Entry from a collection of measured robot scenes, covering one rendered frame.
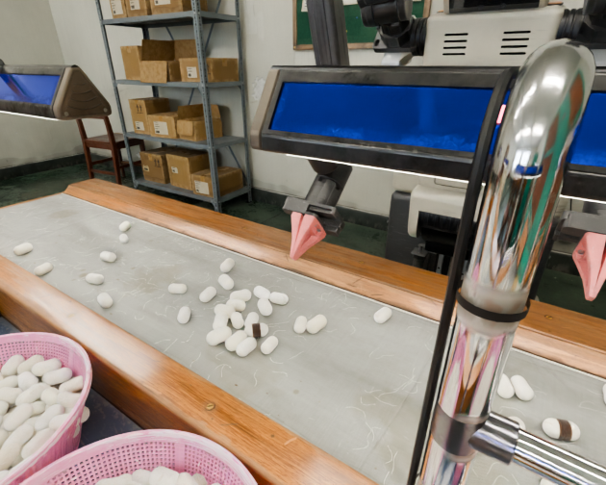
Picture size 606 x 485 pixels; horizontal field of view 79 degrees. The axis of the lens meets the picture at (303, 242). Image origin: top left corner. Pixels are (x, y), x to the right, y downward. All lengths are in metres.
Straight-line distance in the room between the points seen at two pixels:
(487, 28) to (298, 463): 0.92
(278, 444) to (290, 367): 0.13
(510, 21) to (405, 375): 0.77
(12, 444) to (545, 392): 0.63
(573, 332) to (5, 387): 0.77
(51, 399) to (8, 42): 4.74
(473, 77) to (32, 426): 0.58
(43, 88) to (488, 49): 0.87
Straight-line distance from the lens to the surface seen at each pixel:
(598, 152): 0.28
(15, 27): 5.19
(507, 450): 0.20
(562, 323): 0.68
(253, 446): 0.43
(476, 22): 1.02
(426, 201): 1.05
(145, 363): 0.54
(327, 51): 0.68
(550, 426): 0.52
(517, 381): 0.56
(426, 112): 0.29
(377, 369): 0.54
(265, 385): 0.51
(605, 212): 0.60
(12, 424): 0.58
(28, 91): 0.74
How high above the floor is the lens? 1.11
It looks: 26 degrees down
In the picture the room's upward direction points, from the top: straight up
